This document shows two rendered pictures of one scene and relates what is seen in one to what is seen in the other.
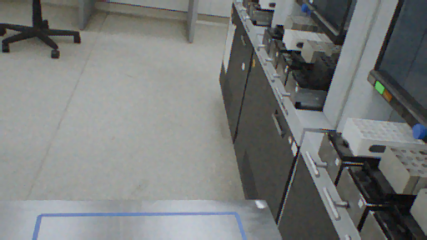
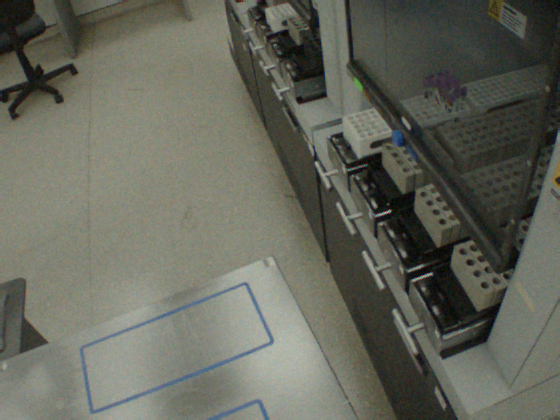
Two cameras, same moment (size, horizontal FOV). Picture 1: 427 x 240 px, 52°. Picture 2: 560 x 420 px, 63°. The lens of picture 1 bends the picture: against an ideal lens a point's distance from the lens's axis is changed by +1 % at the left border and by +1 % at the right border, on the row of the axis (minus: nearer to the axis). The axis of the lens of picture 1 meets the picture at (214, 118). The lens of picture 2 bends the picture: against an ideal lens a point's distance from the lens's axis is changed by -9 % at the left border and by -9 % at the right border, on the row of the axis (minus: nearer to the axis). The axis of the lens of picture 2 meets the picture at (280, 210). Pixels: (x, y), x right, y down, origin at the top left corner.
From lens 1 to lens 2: 30 cm
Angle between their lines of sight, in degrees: 18
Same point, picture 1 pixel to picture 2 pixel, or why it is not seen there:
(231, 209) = (240, 280)
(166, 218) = (183, 313)
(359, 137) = (356, 139)
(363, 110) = (357, 100)
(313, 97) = (312, 87)
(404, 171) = (401, 171)
